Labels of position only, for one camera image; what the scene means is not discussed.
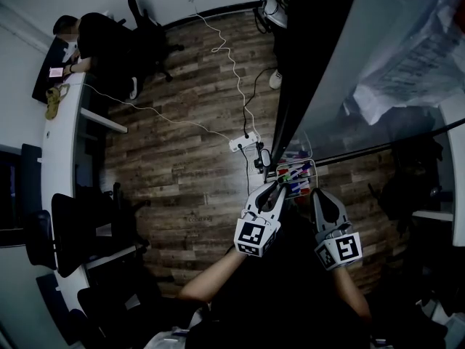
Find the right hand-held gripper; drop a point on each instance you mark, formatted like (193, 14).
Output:
(343, 249)

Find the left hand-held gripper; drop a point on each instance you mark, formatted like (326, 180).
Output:
(250, 236)

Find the pile of colourful marker pens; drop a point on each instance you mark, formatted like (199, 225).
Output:
(299, 187)

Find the person's left forearm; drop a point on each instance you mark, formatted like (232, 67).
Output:
(210, 278)

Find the person's right forearm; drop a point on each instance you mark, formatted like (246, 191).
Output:
(350, 293)

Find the black-framed glass whiteboard on stand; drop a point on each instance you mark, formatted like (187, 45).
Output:
(327, 104)

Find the white plastic holder box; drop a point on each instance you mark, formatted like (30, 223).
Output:
(314, 173)

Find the white power strip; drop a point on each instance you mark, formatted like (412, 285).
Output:
(245, 142)

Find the black backpack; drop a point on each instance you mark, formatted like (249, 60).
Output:
(403, 195)

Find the person's black clothing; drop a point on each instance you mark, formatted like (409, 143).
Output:
(283, 296)

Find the white side desk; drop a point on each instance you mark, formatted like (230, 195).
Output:
(458, 195)

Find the crumpled white paper sheet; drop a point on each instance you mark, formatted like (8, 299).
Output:
(410, 75)

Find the black office chair with headrest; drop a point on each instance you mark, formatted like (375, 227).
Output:
(149, 31)

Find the curved white desk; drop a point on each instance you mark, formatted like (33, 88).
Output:
(58, 158)

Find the beige cloth bag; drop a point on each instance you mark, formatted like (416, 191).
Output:
(53, 102)

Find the dark grey desk divider panel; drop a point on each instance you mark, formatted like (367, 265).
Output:
(31, 176)
(51, 304)

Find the phone with pink screen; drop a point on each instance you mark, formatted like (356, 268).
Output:
(56, 72)

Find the black laptop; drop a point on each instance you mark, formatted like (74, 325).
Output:
(47, 82)

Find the dark framed window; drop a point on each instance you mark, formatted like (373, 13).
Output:
(7, 195)

